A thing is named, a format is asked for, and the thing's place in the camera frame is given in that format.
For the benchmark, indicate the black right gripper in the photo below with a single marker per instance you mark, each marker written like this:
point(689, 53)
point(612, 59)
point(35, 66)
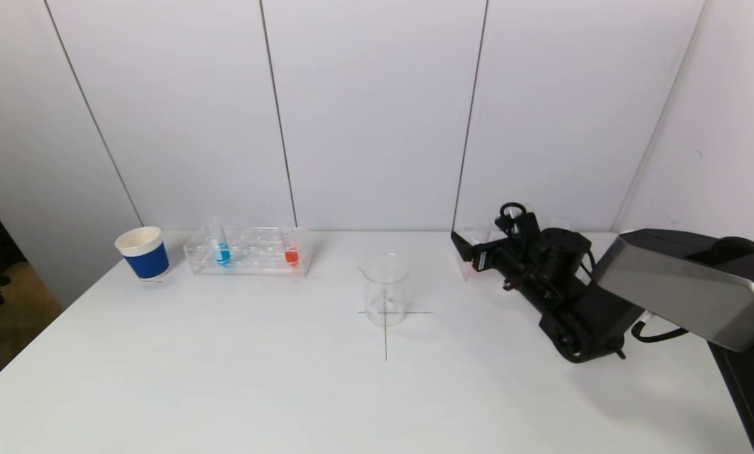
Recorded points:
point(480, 255)

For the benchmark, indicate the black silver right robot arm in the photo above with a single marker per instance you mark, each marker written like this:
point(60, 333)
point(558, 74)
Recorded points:
point(679, 284)

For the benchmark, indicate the clear acrylic test tube rack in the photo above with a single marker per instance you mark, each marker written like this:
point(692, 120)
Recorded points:
point(254, 253)
point(468, 274)

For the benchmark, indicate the clear glass beaker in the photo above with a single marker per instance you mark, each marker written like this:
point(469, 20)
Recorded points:
point(386, 296)

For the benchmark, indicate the test tube with orange pigment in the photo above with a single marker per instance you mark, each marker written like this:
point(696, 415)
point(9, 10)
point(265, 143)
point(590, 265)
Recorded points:
point(292, 257)

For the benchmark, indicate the test tube with blue pigment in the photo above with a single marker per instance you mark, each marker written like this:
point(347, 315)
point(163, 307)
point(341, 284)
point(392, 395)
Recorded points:
point(224, 255)

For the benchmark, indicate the blue white paper cup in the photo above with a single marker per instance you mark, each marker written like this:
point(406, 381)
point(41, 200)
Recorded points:
point(147, 261)

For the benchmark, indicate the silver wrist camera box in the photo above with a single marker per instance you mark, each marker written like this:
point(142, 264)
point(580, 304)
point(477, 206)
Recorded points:
point(521, 232)

